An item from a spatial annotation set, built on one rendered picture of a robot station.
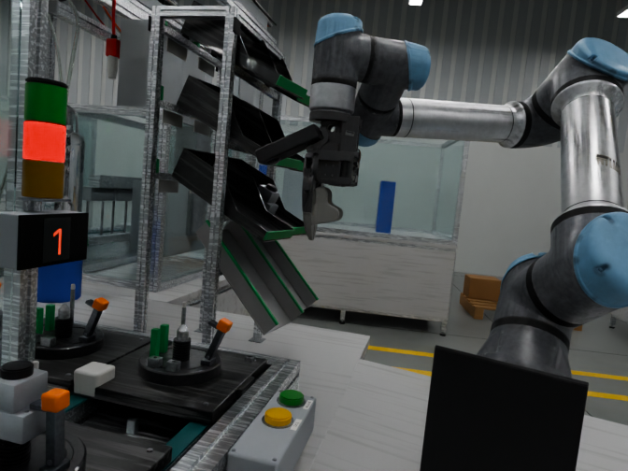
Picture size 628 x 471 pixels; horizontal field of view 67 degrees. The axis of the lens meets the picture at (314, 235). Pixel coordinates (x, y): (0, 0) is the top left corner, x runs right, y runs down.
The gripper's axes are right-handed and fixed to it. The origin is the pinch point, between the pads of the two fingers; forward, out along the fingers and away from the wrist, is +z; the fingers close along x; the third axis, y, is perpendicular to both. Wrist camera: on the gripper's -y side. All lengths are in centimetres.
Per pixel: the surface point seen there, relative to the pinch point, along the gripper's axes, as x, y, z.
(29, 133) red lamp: -26.4, -31.9, -11.2
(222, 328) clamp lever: -5.9, -11.7, 17.3
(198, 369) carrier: -8.1, -14.5, 24.2
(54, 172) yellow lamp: -24.6, -29.5, -6.4
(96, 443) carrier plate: -29.9, -16.8, 26.2
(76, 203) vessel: 55, -93, 4
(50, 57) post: 78, -127, -48
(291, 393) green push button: -6.3, 1.3, 26.0
